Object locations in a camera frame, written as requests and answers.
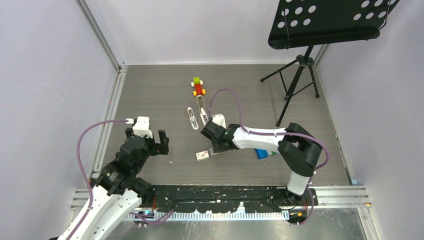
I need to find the white staple box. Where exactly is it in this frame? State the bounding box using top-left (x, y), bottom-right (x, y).
top-left (196, 150), bottom-right (210, 161)

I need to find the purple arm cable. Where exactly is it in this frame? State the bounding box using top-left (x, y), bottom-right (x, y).
top-left (208, 88), bottom-right (331, 227)
top-left (66, 118), bottom-right (173, 240)

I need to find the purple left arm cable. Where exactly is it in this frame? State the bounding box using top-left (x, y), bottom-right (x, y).
top-left (66, 118), bottom-right (173, 240)

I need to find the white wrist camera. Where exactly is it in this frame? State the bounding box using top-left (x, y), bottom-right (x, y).
top-left (212, 114), bottom-right (227, 129)
top-left (125, 116), bottom-right (154, 139)

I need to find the black music stand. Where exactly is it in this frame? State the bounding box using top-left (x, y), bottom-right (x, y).
top-left (259, 0), bottom-right (401, 128)

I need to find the red green toy brick car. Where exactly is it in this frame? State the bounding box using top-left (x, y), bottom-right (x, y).
top-left (191, 77), bottom-right (206, 97)

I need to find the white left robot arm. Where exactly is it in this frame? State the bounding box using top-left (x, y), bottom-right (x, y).
top-left (58, 128), bottom-right (170, 240)

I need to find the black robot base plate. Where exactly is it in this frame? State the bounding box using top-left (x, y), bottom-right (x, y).
top-left (132, 177), bottom-right (318, 214)

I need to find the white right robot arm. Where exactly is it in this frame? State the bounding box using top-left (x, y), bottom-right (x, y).
top-left (200, 119), bottom-right (328, 205)

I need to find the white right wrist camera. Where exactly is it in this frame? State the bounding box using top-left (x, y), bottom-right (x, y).
top-left (212, 114), bottom-right (227, 129)

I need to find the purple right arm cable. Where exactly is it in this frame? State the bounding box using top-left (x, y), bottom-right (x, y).
top-left (208, 88), bottom-right (331, 227)

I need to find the blue green white brick block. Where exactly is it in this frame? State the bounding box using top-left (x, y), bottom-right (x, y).
top-left (254, 148), bottom-right (279, 160)

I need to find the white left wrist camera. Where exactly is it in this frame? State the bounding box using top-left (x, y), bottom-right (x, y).
top-left (125, 116), bottom-right (154, 139)

